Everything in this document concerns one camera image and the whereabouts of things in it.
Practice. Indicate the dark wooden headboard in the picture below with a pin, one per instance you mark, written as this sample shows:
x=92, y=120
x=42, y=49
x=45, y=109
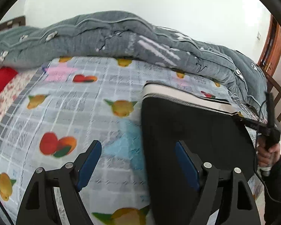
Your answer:
x=14, y=22

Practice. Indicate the black pants with white stripe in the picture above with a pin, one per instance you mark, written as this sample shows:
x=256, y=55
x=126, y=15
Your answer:
x=177, y=121

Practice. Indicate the floral bed sheet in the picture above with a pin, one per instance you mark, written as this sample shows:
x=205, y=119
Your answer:
x=4, y=105

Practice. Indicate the red pillow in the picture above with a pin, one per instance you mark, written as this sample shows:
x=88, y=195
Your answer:
x=0, y=82

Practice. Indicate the brown wooden door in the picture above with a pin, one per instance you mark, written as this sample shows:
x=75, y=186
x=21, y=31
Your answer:
x=277, y=44

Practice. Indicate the fruit printed bed sheet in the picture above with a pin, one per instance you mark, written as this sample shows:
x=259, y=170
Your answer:
x=60, y=112

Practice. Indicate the person's right forearm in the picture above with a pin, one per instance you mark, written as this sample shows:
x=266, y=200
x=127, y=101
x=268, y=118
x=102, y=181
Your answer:
x=279, y=187

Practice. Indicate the person's right hand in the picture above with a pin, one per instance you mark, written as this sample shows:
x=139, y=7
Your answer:
x=265, y=157

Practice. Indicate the grey quilt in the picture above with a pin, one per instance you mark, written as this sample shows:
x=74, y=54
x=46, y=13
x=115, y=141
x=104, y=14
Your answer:
x=107, y=35

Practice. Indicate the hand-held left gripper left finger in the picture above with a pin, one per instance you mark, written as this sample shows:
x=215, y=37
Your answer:
x=90, y=164

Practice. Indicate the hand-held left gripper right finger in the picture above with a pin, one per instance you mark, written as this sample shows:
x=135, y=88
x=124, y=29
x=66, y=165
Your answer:
x=187, y=166

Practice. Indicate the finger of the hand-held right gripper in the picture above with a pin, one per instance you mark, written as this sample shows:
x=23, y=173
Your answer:
x=250, y=124

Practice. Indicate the white wall switch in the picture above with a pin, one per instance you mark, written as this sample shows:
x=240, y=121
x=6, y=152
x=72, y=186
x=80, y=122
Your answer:
x=259, y=35

